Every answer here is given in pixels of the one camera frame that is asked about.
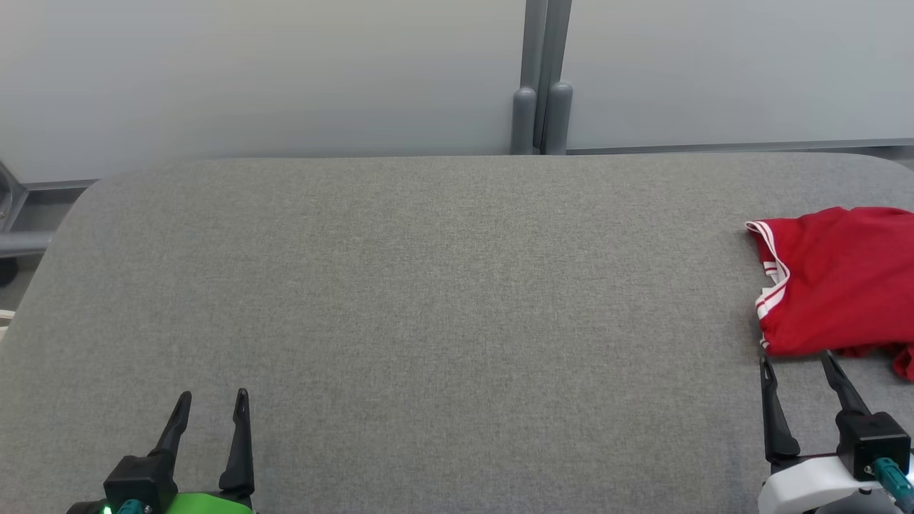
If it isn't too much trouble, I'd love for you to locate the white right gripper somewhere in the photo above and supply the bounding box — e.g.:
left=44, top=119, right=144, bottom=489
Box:
left=756, top=351, right=886, bottom=514

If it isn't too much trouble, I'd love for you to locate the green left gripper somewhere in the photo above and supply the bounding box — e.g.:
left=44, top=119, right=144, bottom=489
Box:
left=66, top=388, right=256, bottom=514

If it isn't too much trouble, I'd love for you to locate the red white basketball jersey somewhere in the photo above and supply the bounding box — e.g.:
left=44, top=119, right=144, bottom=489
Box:
left=745, top=206, right=914, bottom=358

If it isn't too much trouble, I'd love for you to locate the teal plug black right cable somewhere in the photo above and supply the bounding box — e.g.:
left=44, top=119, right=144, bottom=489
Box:
left=872, top=457, right=914, bottom=506

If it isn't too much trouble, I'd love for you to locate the grey metal frame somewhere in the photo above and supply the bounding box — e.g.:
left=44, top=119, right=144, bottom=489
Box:
left=0, top=161, right=56, bottom=288

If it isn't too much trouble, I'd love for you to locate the grey metal partition post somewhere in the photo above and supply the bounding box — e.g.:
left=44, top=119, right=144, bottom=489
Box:
left=510, top=0, right=575, bottom=156

